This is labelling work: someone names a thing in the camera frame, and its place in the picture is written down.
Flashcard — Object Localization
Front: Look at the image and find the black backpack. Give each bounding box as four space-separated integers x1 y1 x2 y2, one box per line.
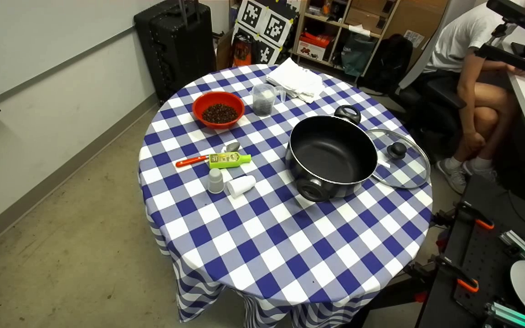
360 34 411 93

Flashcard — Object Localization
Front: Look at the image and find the small white shaker lying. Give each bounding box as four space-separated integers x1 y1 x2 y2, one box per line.
225 175 254 197

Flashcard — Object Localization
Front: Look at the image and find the wooden shelving unit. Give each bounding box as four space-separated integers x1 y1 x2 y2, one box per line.
291 0 448 78

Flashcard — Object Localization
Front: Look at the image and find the blue white checkered tablecloth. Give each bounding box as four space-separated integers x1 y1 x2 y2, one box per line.
138 64 431 328

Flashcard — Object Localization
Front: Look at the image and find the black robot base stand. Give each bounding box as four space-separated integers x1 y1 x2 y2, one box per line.
417 178 525 328

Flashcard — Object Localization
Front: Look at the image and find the small white shaker upright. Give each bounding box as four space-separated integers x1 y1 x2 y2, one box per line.
205 168 224 193

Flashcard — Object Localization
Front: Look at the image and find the fiducial marker board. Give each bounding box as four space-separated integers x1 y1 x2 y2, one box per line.
231 0 296 65

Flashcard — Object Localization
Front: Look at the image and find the white folded cloth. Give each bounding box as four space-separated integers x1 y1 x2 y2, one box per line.
265 58 324 102

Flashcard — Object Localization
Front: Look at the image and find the seated person white shirt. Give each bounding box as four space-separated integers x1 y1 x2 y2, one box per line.
424 4 521 193

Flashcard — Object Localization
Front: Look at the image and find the clear glass measuring cup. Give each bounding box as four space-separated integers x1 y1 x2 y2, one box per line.
251 84 285 116

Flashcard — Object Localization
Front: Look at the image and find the camera on tripod arm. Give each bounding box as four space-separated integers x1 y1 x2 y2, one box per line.
475 0 525 71

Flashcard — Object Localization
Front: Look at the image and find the red bowl with beans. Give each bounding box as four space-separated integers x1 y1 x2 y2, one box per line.
191 91 244 129

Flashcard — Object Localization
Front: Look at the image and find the black cooking pot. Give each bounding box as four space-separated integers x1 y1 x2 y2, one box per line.
284 106 377 202

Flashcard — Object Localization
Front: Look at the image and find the black speaker box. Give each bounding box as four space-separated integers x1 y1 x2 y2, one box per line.
132 0 214 102

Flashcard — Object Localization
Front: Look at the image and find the glass pot lid black knob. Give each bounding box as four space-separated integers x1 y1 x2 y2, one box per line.
368 129 429 189

